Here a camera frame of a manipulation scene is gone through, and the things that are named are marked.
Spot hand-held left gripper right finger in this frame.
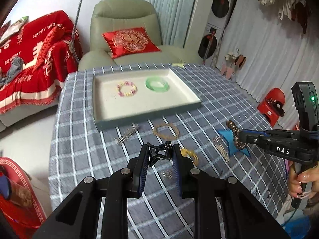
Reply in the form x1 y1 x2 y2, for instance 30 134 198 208
172 144 291 239

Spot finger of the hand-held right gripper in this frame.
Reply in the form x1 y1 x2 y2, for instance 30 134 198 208
235 133 268 147
240 129 275 138

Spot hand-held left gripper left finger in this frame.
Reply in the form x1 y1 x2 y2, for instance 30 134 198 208
32 144 150 239

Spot silver heart-shaped hair clip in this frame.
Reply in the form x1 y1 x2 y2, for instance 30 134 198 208
161 169 175 180

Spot brown spiral hair tie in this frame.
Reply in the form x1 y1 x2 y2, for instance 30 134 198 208
226 120 247 150

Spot black hair claw clip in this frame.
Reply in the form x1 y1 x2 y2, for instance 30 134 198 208
147 141 173 168

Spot yellow hair tie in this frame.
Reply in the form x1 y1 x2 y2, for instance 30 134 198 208
180 148 200 166

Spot silver spring hair clip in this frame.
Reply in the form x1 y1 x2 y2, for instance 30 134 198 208
115 124 139 145

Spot brown braided hair tie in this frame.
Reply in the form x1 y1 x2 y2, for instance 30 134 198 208
153 123 180 140

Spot white jewelry tray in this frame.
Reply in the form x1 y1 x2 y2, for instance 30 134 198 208
92 68 202 131

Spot person's right hand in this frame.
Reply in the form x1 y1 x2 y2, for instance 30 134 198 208
288 161 319 200

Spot blue star-shaped paper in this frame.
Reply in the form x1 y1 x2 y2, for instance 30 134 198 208
216 129 251 158

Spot red plastic stool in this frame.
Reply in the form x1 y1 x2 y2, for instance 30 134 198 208
257 88 286 127

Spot grey plaid tablecloth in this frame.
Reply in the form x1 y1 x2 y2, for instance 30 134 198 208
48 63 297 239

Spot blue plastic bag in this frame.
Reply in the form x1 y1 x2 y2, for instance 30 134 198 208
284 214 312 236

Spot white curtain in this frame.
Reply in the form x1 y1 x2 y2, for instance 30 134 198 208
214 0 319 130

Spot green translucent bangle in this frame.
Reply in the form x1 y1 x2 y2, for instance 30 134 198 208
145 77 172 93

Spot white washing machine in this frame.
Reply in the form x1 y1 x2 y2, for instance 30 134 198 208
198 24 225 60

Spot red patterned bag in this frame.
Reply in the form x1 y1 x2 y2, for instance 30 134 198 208
0 157 48 232

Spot grey sofa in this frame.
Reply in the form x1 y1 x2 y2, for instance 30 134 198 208
0 90 65 133

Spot red embroidered cushion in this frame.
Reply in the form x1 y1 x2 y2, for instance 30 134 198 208
102 27 162 59

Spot white stacked dryer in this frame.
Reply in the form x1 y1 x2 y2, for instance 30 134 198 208
211 0 240 25

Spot hanging clothes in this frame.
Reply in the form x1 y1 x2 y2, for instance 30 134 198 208
258 0 312 34

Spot red printed blanket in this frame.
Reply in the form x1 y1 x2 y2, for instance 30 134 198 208
0 10 83 115

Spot teal ribbed curtain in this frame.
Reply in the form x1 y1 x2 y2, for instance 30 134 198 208
150 0 201 48

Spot green leather armchair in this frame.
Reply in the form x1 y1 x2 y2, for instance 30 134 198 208
78 0 202 71

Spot grey cloth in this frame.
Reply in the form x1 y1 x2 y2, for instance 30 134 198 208
6 57 25 80

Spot printed pillow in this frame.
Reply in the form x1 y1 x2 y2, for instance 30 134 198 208
0 16 29 44

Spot pink yellow beaded bracelet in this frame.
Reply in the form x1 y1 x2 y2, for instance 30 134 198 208
116 81 138 97

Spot red mop handle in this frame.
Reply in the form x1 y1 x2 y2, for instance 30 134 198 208
203 28 216 64

